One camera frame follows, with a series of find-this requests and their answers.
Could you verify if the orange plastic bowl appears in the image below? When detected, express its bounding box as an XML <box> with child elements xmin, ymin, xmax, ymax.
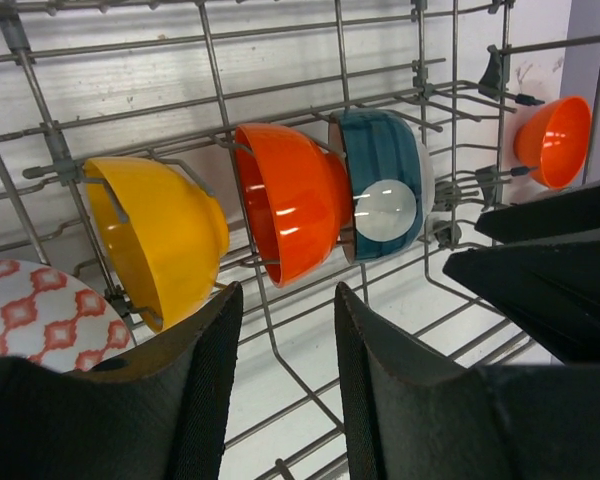
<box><xmin>513</xmin><ymin>96</ymin><xmax>592</xmax><ymax>190</ymax></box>

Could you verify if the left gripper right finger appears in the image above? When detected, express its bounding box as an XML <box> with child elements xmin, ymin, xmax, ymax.
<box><xmin>334</xmin><ymin>283</ymin><xmax>600</xmax><ymax>479</ymax></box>

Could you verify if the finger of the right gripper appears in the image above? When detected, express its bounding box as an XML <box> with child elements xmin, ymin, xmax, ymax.
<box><xmin>475</xmin><ymin>180</ymin><xmax>600</xmax><ymax>244</ymax></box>
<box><xmin>443</xmin><ymin>240</ymin><xmax>600</xmax><ymax>363</ymax></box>

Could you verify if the yellow bowl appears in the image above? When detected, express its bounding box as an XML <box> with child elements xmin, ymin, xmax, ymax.
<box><xmin>83</xmin><ymin>157</ymin><xmax>229</xmax><ymax>332</ymax></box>

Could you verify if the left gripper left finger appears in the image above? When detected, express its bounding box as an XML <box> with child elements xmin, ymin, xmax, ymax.
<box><xmin>0</xmin><ymin>282</ymin><xmax>243</xmax><ymax>479</ymax></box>

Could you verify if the red patterned white bowl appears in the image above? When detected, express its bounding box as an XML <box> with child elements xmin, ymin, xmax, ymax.
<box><xmin>0</xmin><ymin>259</ymin><xmax>133</xmax><ymax>372</ymax></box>

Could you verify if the grey wire dish rack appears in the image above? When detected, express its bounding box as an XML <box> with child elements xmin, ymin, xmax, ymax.
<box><xmin>0</xmin><ymin>0</ymin><xmax>600</xmax><ymax>480</ymax></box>

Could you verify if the teal white bowl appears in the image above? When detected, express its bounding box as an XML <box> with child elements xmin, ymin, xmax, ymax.
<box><xmin>328</xmin><ymin>108</ymin><xmax>435</xmax><ymax>264</ymax></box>

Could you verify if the orange white bowl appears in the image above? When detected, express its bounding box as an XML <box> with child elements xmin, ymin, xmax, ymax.
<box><xmin>234</xmin><ymin>123</ymin><xmax>352</xmax><ymax>288</ymax></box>

